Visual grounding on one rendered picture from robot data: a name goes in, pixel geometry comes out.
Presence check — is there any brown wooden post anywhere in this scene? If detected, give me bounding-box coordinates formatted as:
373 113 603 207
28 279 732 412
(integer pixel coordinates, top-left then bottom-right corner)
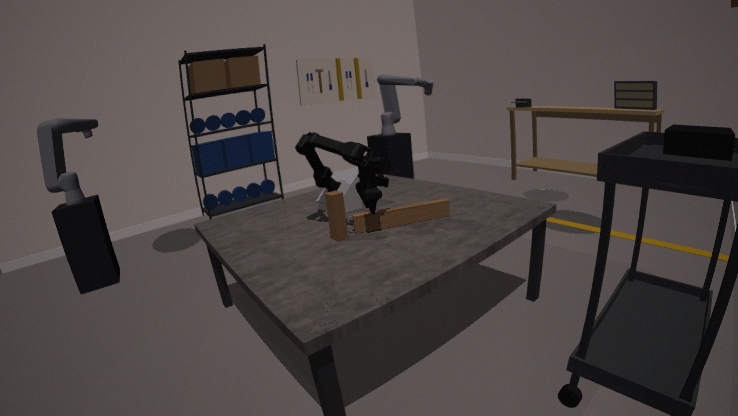
325 190 348 242

